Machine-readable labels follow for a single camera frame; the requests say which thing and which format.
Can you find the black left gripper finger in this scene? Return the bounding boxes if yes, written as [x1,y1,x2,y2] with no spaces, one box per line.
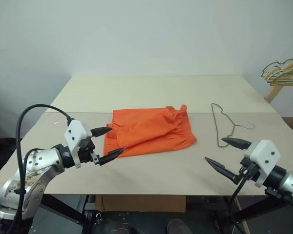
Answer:
[98,147,126,167]
[90,126,113,137]

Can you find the light wooden slat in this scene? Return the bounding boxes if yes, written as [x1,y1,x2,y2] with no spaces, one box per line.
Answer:
[234,196,250,234]

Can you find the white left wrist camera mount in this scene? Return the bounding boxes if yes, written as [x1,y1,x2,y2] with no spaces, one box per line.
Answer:
[64,119,93,169]

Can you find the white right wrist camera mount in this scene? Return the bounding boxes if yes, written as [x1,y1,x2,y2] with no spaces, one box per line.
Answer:
[244,139,282,188]

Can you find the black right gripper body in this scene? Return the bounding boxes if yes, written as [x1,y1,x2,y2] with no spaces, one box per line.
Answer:
[239,156,261,181]

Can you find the bundle of coloured wire hangers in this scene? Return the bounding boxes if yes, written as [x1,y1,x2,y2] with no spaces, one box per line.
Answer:
[261,58,293,87]

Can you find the light wooden clothes rack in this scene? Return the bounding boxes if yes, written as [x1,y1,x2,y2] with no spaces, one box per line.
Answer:
[263,42,293,103]

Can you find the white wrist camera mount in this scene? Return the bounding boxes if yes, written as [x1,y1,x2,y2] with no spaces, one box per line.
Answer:
[244,139,282,188]
[64,119,93,169]

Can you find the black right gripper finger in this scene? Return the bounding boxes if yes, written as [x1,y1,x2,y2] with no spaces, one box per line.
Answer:
[204,156,242,185]
[221,137,251,150]

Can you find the brown cardboard box under table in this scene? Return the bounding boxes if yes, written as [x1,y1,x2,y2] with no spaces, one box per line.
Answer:
[95,195,187,213]

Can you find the black metal table frame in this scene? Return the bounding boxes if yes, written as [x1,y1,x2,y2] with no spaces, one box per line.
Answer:
[38,195,293,234]

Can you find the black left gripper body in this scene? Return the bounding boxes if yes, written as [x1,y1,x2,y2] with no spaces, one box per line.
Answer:
[77,136,100,165]

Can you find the olive wire hanger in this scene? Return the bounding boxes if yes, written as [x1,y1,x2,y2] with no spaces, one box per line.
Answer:
[211,102,256,148]

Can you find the orange shorts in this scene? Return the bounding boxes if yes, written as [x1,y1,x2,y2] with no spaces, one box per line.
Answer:
[103,104,198,158]

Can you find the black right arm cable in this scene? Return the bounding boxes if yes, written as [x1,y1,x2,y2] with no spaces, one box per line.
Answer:
[228,168,251,234]

